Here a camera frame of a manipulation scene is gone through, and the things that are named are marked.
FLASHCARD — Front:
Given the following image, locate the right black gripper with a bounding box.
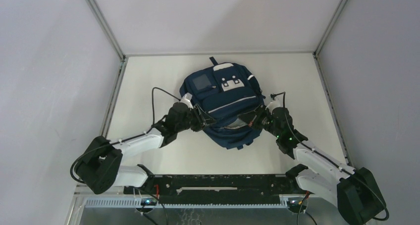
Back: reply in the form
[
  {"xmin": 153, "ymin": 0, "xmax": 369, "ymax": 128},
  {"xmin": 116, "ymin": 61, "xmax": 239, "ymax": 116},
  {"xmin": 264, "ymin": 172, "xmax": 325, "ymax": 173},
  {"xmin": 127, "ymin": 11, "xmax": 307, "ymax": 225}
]
[{"xmin": 238, "ymin": 104, "xmax": 281, "ymax": 138}]

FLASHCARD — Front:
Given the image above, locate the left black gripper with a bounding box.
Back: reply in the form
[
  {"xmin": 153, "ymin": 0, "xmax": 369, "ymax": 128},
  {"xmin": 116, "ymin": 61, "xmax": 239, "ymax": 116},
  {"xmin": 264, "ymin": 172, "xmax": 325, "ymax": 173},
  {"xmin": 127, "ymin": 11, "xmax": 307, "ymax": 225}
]
[{"xmin": 175, "ymin": 104, "xmax": 216, "ymax": 133}]

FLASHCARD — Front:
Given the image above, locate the navy blue backpack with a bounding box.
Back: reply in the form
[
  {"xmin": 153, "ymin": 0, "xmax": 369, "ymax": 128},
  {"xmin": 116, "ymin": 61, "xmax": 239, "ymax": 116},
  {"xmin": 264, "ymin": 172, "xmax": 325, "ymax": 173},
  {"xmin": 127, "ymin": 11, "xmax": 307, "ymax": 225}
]
[{"xmin": 179, "ymin": 57, "xmax": 265, "ymax": 150}]

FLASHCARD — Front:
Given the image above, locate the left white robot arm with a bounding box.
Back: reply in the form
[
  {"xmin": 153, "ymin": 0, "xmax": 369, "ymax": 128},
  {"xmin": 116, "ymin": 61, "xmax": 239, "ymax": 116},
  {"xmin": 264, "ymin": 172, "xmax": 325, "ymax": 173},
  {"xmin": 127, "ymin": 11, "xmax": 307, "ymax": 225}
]
[{"xmin": 70, "ymin": 102, "xmax": 216, "ymax": 194}]

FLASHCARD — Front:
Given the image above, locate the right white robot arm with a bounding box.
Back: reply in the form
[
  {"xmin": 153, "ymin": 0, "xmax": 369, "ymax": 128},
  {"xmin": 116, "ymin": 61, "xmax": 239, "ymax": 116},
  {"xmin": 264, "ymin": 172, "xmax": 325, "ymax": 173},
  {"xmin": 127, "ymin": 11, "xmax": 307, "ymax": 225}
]
[{"xmin": 238, "ymin": 106, "xmax": 390, "ymax": 225}]

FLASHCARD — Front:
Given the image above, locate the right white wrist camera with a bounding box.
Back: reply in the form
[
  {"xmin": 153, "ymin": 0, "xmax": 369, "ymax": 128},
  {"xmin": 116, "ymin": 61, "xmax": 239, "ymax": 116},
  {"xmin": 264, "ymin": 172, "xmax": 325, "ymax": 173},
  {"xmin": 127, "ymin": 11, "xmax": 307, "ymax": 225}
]
[{"xmin": 266, "ymin": 99, "xmax": 283, "ymax": 113}]

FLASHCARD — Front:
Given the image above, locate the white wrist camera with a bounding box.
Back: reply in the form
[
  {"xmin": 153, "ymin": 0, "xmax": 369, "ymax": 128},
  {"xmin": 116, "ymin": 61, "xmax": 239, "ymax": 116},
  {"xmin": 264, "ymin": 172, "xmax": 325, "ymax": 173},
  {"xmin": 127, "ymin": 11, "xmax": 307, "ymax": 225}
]
[
  {"xmin": 266, "ymin": 99, "xmax": 283, "ymax": 113},
  {"xmin": 180, "ymin": 93, "xmax": 194, "ymax": 109}
]

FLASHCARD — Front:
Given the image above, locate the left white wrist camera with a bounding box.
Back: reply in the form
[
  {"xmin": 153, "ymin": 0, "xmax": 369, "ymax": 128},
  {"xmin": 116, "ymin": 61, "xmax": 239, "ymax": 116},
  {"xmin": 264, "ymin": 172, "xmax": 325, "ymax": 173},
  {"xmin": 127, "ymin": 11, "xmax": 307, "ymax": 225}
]
[{"xmin": 180, "ymin": 93, "xmax": 194, "ymax": 109}]

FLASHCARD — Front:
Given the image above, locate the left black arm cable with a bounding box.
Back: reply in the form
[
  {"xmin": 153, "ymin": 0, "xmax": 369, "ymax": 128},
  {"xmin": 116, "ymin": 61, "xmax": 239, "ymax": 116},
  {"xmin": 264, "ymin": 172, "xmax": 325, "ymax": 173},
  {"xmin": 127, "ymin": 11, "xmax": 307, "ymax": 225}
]
[{"xmin": 69, "ymin": 87, "xmax": 182, "ymax": 185}]

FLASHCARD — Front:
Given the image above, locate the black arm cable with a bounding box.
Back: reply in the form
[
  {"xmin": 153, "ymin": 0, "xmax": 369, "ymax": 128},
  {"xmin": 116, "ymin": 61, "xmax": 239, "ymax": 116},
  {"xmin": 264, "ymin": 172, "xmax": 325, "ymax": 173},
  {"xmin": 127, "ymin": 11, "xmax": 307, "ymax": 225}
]
[
  {"xmin": 69, "ymin": 87, "xmax": 182, "ymax": 185},
  {"xmin": 270, "ymin": 91, "xmax": 390, "ymax": 222}
]

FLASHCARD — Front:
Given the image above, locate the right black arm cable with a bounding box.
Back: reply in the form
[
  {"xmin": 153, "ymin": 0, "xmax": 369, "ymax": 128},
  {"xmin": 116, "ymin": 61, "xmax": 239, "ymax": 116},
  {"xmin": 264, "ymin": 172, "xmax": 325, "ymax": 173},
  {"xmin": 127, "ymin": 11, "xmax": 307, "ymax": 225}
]
[{"xmin": 270, "ymin": 91, "xmax": 390, "ymax": 222}]

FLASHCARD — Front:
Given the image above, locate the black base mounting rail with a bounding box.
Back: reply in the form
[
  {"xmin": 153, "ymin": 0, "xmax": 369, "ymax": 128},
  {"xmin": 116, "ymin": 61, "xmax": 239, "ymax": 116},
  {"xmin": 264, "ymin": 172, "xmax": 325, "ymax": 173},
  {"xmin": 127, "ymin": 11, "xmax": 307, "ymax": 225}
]
[{"xmin": 123, "ymin": 174, "xmax": 305, "ymax": 205}]

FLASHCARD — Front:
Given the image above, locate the white slotted cable duct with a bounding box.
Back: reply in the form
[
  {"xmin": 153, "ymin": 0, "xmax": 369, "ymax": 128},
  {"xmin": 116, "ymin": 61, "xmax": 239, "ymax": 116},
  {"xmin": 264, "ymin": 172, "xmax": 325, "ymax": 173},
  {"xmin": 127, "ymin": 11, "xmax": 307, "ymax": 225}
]
[{"xmin": 84, "ymin": 197, "xmax": 291, "ymax": 208}]

